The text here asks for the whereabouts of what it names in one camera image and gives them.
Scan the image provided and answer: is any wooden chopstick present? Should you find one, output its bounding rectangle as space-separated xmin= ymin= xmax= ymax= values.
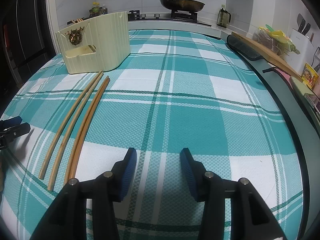
xmin=63 ymin=76 xmax=110 ymax=184
xmin=67 ymin=18 xmax=83 ymax=25
xmin=68 ymin=77 xmax=111 ymax=181
xmin=38 ymin=70 xmax=104 ymax=180
xmin=47 ymin=71 xmax=104 ymax=192

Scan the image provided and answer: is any wooden chopstick on cloth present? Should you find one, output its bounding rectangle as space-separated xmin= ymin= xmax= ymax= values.
xmin=68 ymin=77 xmax=111 ymax=181
xmin=63 ymin=76 xmax=110 ymax=184
xmin=47 ymin=71 xmax=104 ymax=192
xmin=38 ymin=70 xmax=104 ymax=180

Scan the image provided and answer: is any black refrigerator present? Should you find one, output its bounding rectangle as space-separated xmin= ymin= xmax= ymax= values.
xmin=0 ymin=0 xmax=57 ymax=86

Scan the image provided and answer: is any cream utensil holder box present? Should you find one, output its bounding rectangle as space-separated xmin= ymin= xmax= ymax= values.
xmin=56 ymin=11 xmax=131 ymax=74

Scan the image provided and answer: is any sauce bottles group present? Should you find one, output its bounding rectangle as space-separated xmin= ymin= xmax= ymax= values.
xmin=89 ymin=2 xmax=108 ymax=17

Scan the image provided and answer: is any teal plaid tablecloth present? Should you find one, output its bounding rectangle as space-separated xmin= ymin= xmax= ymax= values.
xmin=1 ymin=30 xmax=303 ymax=239

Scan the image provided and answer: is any yellow seasoning packet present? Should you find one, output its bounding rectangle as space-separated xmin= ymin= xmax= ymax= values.
xmin=302 ymin=63 xmax=319 ymax=89

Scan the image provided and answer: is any wooden cutting board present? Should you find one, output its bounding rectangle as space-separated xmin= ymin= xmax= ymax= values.
xmin=232 ymin=32 xmax=303 ymax=82

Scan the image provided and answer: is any white knife block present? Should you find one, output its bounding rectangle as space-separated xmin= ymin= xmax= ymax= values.
xmin=284 ymin=14 xmax=314 ymax=75

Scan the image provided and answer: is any bag of snacks basket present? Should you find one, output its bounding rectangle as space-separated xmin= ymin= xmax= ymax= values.
xmin=253 ymin=24 xmax=300 ymax=57

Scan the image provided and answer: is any dark glass kettle jug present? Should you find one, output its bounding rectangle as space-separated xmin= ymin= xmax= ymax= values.
xmin=217 ymin=4 xmax=231 ymax=28

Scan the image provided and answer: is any black wok with lid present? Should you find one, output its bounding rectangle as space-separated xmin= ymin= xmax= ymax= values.
xmin=160 ymin=0 xmax=205 ymax=13

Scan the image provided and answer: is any black gas stove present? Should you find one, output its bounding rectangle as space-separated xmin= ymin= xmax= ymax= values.
xmin=127 ymin=10 xmax=212 ymax=27

